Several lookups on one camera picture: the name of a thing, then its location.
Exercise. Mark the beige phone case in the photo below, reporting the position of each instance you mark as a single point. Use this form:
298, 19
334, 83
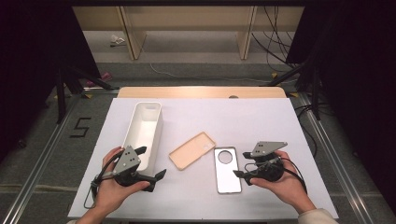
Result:
191, 151

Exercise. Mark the clear phone case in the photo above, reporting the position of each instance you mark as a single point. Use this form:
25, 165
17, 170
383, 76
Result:
227, 177

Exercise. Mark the wooden shelf unit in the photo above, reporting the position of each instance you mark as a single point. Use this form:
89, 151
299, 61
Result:
186, 18

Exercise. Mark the white scrap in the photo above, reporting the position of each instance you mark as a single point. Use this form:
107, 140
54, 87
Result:
116, 39

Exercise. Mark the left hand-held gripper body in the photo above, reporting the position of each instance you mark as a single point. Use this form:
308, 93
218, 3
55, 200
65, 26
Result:
126, 160

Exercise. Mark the black curtain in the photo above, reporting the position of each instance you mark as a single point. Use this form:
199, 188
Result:
31, 62
358, 77

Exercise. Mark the pink object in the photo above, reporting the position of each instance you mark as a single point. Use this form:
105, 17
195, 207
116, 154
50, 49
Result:
106, 76

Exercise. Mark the metal floor rail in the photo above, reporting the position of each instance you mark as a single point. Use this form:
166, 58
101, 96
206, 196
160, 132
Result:
336, 161
40, 168

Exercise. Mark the black metal stand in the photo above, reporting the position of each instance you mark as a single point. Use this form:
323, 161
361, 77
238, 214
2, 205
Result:
316, 93
60, 93

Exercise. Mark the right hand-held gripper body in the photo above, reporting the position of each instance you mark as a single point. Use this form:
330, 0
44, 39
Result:
267, 147

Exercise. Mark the person's left hand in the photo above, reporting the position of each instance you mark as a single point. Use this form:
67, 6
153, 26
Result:
112, 194

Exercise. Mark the wooden table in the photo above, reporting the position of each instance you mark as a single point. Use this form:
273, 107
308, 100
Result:
186, 92

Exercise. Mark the person's right hand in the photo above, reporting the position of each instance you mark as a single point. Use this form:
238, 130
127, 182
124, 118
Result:
289, 186

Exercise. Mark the white plastic storage box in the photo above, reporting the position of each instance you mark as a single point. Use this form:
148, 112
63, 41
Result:
144, 130

